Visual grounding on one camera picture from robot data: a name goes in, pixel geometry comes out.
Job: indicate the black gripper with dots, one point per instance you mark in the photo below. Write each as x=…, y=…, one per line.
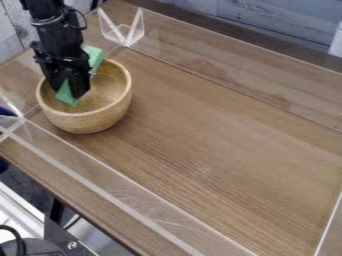
x=57, y=50

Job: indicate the green rectangular block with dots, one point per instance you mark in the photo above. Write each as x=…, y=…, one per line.
x=96, y=56

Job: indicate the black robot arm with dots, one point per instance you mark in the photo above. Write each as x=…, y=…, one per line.
x=46, y=6

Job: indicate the light wooden bowl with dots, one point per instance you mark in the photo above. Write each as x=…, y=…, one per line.
x=101, y=107

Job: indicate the black table leg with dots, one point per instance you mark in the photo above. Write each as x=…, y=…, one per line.
x=56, y=211

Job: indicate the clear acrylic corner bracket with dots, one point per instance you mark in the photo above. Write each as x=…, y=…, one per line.
x=121, y=34

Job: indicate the clear acrylic tray wall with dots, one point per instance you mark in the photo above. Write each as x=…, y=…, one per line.
x=221, y=166

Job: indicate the black metal bracket with screw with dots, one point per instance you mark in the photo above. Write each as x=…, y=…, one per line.
x=66, y=242

